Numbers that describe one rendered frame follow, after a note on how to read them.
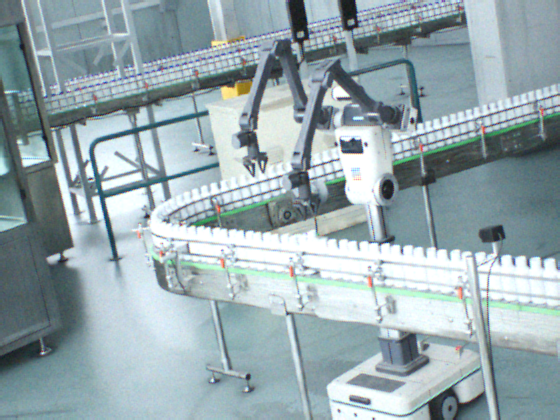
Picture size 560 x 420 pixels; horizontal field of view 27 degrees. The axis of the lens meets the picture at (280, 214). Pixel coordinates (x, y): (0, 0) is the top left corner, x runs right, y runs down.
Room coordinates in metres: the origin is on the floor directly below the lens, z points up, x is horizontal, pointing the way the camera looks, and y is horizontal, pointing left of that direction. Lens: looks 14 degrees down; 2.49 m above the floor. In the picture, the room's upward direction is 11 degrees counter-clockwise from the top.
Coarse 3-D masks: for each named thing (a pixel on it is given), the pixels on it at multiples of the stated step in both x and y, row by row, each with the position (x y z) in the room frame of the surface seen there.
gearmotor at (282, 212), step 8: (312, 184) 6.33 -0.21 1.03; (320, 184) 6.33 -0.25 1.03; (288, 192) 6.30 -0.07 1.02; (296, 192) 6.26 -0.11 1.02; (312, 192) 6.24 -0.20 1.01; (320, 192) 6.30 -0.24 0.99; (272, 200) 6.27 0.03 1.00; (280, 200) 6.23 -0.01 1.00; (288, 200) 6.24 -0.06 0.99; (272, 208) 6.23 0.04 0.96; (280, 208) 6.22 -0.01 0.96; (288, 208) 6.22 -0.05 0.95; (272, 216) 6.27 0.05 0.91; (280, 216) 6.20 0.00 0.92; (288, 216) 6.22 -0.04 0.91; (272, 224) 6.29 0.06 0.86; (280, 224) 6.20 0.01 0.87; (288, 224) 6.22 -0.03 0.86
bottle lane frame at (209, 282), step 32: (192, 288) 5.34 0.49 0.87; (224, 288) 5.16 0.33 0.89; (256, 288) 4.98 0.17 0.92; (288, 288) 4.82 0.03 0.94; (320, 288) 4.67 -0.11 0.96; (352, 288) 4.53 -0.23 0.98; (384, 288) 4.40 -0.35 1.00; (352, 320) 4.56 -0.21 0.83; (384, 320) 4.42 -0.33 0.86; (416, 320) 4.29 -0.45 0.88; (448, 320) 4.16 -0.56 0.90; (512, 320) 3.95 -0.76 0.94; (544, 320) 3.84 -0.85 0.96; (544, 352) 3.86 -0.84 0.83
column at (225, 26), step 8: (208, 0) 15.64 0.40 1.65; (216, 0) 15.69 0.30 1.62; (224, 0) 15.52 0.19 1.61; (232, 0) 15.62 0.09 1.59; (216, 8) 15.69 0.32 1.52; (224, 8) 15.50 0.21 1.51; (232, 8) 15.60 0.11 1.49; (216, 16) 15.68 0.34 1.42; (224, 16) 15.49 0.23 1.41; (232, 16) 15.58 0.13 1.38; (216, 24) 15.66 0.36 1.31; (224, 24) 15.47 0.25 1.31; (232, 24) 15.56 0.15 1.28; (216, 32) 15.65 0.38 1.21; (224, 32) 15.66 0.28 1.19; (232, 32) 15.54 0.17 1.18; (216, 40) 15.64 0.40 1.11; (224, 40) 15.68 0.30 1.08
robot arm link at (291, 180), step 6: (306, 162) 4.71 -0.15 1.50; (294, 168) 4.77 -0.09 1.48; (300, 168) 4.75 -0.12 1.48; (306, 168) 4.72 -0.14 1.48; (288, 174) 4.69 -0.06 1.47; (294, 174) 4.70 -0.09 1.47; (288, 180) 4.68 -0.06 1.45; (294, 180) 4.69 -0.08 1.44; (300, 180) 4.70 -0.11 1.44; (288, 186) 4.68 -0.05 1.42; (294, 186) 4.68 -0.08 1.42
